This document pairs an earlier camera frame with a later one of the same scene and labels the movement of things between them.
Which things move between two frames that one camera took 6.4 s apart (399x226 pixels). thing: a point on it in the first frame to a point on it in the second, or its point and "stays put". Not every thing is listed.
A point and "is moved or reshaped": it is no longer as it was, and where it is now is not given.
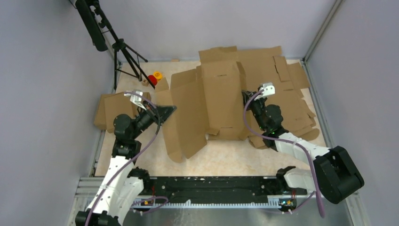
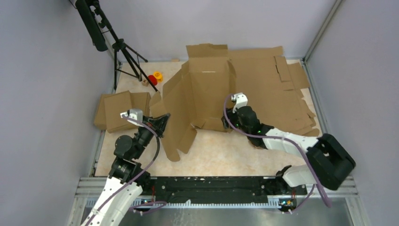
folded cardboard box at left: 112,105 stays put
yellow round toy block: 158,75 stays put
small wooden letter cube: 145,83 stays put
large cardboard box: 209,103 is moved or reshaped
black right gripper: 263,99 to 230,113
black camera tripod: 103,36 stays put
